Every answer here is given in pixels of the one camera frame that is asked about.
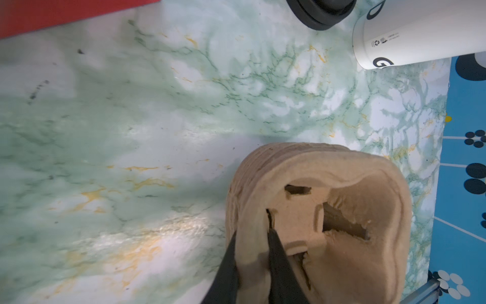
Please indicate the white paper cup stack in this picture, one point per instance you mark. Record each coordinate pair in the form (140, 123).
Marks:
(396, 33)

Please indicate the brown pulp cup carrier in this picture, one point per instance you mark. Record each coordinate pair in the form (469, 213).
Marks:
(343, 217)

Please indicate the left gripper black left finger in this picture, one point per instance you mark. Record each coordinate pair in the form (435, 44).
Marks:
(226, 282)

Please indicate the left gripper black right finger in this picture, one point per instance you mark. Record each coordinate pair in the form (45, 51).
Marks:
(284, 287)

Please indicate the red white paper gift bag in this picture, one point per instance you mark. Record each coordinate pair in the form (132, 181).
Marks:
(21, 16)

